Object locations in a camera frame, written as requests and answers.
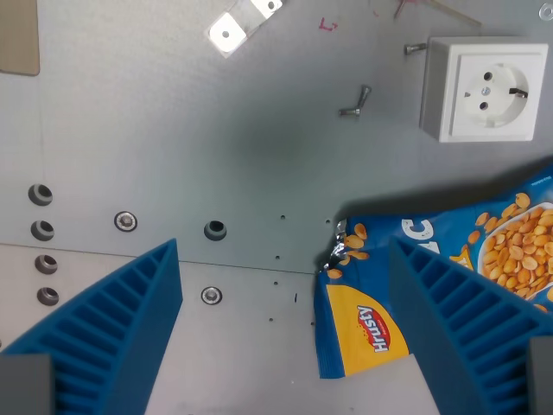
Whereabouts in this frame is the countersunk table bolt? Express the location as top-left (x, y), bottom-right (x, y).
top-left (113, 210), bottom-right (139, 233)
top-left (200, 285), bottom-right (224, 305)

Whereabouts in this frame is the white wall power socket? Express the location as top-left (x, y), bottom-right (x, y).
top-left (418, 35), bottom-right (550, 144)

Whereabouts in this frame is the beige flat panel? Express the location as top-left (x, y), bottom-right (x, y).
top-left (0, 0), bottom-right (41, 77)

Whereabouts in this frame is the thin transparent plastic strip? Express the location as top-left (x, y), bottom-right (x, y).
top-left (425, 0), bottom-right (483, 28)

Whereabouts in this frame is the blue Hrusty peanut bag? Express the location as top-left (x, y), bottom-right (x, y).
top-left (314, 163), bottom-right (553, 380)

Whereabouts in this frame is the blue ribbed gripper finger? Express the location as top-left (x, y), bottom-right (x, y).
top-left (0, 238), bottom-right (184, 415)
top-left (388, 235), bottom-right (553, 415)

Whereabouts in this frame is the shiny metal bracket strip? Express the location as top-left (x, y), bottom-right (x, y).
top-left (206, 0), bottom-right (284, 55)

